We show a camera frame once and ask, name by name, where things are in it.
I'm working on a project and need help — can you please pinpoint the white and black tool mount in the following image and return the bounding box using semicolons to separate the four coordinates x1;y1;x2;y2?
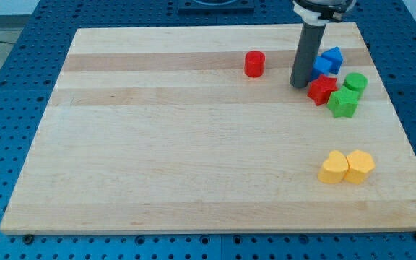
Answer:
292;0;357;26

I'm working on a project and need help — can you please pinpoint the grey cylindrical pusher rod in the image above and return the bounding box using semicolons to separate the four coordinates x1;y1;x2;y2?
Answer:
290;22;326;89

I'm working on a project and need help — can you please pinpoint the yellow hexagon block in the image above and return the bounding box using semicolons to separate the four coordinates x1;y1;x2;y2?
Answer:
344;150;376;184

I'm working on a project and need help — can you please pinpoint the yellow heart block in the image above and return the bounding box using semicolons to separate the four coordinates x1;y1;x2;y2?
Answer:
317;150;349;184

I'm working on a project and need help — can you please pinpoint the blue triangular block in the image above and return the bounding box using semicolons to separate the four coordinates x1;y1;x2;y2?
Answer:
321;47;344;74

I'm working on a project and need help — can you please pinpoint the blue cube block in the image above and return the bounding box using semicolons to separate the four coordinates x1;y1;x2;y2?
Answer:
309;56;332;82

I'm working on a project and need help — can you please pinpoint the red star block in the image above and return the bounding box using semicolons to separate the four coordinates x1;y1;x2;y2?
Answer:
307;74;338;106

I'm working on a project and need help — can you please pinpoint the green cylinder block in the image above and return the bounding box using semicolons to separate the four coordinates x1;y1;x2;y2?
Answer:
343;72;368;100

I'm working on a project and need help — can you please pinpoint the red cylinder block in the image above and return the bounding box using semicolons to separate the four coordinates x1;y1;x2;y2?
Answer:
244;51;266;77

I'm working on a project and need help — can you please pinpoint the green star block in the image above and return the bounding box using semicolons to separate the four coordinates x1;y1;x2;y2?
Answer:
327;87;359;118

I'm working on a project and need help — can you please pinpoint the wooden board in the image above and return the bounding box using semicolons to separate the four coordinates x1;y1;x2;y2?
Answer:
0;22;416;235

